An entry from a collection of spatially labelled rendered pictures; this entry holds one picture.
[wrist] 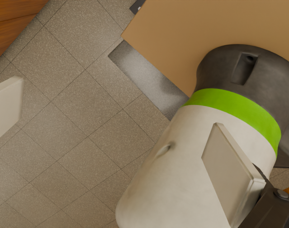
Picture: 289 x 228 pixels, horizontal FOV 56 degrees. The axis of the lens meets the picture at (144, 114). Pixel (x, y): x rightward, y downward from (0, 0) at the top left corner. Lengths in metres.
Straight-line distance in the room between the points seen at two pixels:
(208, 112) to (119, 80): 1.26
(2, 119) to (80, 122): 1.54
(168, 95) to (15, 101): 0.37
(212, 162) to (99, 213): 1.96
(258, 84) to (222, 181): 0.18
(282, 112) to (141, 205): 0.19
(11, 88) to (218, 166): 0.13
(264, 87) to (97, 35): 1.24
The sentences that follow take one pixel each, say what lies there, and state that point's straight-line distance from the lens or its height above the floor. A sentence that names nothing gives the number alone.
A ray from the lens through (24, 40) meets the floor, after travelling 1.66.
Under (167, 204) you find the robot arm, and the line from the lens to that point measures 0.26.
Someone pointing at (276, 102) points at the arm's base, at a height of 1.13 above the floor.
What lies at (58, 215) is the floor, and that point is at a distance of 2.26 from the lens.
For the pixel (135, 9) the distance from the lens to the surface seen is 1.43.
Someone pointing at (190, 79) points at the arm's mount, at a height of 1.00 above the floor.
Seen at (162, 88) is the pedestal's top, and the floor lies 0.94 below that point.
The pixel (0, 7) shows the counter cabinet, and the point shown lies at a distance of 1.11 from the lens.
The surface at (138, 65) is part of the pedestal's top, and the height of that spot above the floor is 0.94.
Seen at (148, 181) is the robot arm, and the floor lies 1.21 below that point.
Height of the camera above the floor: 1.42
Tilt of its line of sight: 63 degrees down
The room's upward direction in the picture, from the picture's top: 165 degrees counter-clockwise
